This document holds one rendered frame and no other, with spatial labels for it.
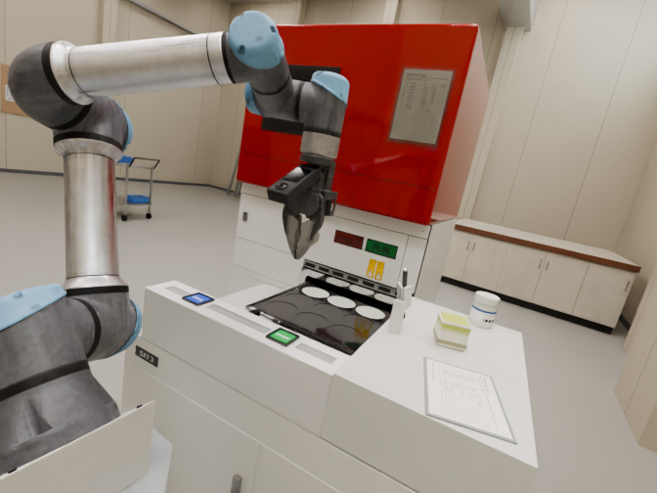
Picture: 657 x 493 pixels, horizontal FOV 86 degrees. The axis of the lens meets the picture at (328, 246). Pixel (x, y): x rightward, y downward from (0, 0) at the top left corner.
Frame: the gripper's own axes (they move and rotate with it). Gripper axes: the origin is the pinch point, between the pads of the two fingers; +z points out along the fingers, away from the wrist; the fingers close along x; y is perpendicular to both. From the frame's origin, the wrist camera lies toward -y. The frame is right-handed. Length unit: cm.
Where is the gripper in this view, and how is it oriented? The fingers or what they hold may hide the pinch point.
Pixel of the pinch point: (295, 253)
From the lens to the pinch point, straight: 72.9
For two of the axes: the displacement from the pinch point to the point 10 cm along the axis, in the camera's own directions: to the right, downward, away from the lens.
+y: 4.5, -1.1, 8.9
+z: -1.9, 9.6, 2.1
